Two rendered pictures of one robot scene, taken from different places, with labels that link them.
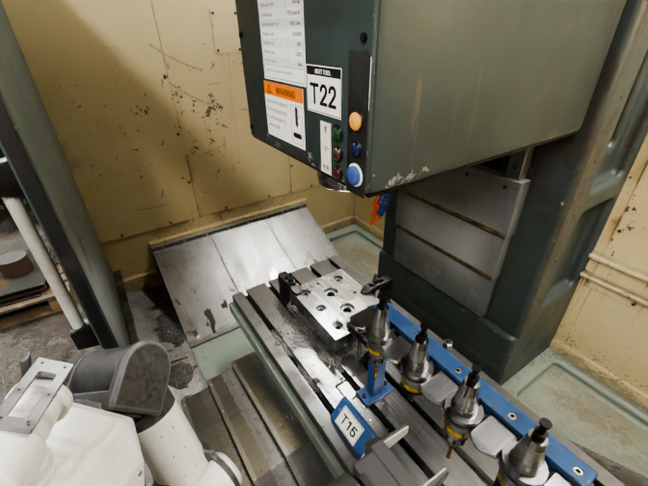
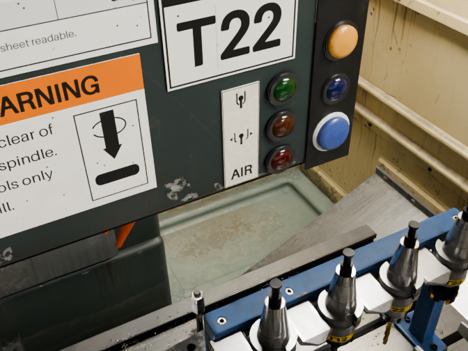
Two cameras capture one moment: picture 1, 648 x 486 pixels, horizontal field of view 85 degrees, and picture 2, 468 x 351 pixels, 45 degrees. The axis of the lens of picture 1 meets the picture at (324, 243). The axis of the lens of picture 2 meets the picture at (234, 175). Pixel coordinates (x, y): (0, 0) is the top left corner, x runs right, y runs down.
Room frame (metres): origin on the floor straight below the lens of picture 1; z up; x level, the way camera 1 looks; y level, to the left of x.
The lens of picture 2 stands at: (0.56, 0.34, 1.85)
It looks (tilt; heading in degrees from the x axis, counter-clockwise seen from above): 38 degrees down; 276
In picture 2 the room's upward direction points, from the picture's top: 1 degrees counter-clockwise
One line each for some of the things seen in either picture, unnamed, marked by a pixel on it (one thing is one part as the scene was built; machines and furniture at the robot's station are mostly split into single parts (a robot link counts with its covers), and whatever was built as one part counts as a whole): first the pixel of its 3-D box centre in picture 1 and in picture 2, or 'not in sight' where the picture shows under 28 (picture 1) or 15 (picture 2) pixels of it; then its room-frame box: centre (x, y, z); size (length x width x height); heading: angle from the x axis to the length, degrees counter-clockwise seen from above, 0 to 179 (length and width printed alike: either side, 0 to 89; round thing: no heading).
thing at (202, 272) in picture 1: (265, 271); not in sight; (1.43, 0.30, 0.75); 0.89 x 0.67 x 0.26; 123
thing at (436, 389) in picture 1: (438, 388); (370, 294); (0.41, -0.21, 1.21); 0.07 x 0.05 x 0.01; 123
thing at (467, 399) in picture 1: (468, 394); (405, 259); (0.37, -0.24, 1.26); 0.04 x 0.04 x 0.07
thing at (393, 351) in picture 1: (397, 350); (307, 324); (0.51, -0.15, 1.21); 0.07 x 0.05 x 0.01; 123
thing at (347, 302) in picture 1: (338, 305); not in sight; (0.93, -0.05, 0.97); 0.29 x 0.23 x 0.05; 33
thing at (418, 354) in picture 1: (419, 352); (342, 287); (0.46, -0.18, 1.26); 0.04 x 0.04 x 0.07
